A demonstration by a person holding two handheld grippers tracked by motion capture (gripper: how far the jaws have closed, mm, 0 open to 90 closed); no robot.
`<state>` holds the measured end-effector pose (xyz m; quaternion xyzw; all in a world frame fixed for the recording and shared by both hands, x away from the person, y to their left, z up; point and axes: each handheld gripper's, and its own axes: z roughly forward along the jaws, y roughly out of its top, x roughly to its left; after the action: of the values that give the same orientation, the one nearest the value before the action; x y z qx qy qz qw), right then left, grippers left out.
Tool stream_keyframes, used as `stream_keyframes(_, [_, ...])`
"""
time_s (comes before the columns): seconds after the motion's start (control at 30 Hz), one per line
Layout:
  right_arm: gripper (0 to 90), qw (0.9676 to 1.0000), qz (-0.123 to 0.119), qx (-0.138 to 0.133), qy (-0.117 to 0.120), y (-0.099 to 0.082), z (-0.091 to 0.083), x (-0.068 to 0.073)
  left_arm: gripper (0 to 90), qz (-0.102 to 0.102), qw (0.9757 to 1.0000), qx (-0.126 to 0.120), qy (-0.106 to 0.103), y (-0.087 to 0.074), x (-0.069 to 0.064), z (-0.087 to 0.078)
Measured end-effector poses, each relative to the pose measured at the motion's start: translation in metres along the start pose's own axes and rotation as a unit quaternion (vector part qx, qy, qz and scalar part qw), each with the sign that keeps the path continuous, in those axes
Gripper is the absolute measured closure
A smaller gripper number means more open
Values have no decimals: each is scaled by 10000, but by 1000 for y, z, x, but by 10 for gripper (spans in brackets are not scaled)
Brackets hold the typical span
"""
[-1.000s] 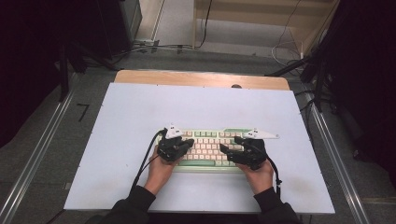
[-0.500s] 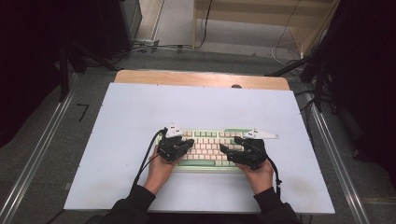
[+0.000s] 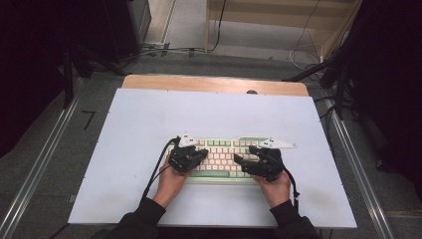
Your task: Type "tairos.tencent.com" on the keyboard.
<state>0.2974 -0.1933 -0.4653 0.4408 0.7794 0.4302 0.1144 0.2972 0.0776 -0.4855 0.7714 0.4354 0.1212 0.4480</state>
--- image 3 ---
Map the black cabinet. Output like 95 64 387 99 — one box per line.
103 0 153 64

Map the black floor cable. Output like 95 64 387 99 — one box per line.
210 0 228 53

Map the person's left hand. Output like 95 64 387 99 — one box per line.
152 163 195 209

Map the person's right hand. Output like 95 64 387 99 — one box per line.
252 172 293 209

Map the white floor cable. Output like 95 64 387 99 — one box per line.
289 0 324 73

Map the white table board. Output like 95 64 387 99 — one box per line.
68 88 357 230

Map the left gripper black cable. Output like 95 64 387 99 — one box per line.
140 137 179 203

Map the wooden shelf unit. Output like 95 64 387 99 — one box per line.
204 0 362 63

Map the bundle of floor cables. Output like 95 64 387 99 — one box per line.
122 41 207 68

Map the green and pink keyboard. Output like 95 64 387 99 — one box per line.
165 135 280 186

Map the wooden table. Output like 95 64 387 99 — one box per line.
121 74 311 98

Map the metal floor rail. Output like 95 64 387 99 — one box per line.
322 99 396 239
0 78 83 239

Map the black metal stand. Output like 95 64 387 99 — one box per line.
283 49 353 120
61 46 88 109

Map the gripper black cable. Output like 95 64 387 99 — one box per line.
140 137 179 203
282 167 301 213

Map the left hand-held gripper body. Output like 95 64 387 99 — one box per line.
168 132 200 173

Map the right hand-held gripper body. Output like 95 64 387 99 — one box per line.
252 136 298 183

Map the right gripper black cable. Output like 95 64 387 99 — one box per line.
282 167 301 213

